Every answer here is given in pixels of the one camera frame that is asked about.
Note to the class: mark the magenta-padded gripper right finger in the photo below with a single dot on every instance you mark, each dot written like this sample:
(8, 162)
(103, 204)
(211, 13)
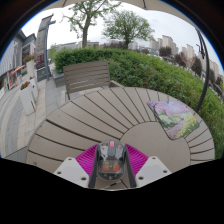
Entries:
(137, 160)

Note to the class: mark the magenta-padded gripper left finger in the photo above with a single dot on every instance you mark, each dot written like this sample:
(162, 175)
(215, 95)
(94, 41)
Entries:
(85, 160)

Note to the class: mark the floral print mouse pad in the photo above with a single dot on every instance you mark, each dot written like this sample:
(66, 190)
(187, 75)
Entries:
(173, 119)

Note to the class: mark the brown slatted chair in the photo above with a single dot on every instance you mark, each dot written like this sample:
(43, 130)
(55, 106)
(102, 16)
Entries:
(86, 76)

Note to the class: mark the white planter with flowers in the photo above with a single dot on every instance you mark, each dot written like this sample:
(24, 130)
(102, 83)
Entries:
(30, 66)
(27, 98)

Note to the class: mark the green hedge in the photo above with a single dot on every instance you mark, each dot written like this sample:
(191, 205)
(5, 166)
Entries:
(156, 73)

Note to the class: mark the curved black umbrella pole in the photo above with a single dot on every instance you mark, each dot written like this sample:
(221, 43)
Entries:
(204, 73)

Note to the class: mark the distant apartment buildings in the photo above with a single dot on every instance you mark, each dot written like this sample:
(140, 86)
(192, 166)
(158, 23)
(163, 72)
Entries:
(166, 42)

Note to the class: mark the grey sign pillar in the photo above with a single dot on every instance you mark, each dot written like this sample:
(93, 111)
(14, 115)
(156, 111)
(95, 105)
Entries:
(41, 43)

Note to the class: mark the tall thin-crowned tree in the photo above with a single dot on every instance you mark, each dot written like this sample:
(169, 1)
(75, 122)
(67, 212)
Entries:
(85, 28)

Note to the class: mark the round leafy tree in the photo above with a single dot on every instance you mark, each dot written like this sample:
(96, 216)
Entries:
(126, 26)

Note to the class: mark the beige umbrella canopy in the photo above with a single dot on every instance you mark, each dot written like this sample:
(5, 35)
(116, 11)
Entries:
(110, 2)

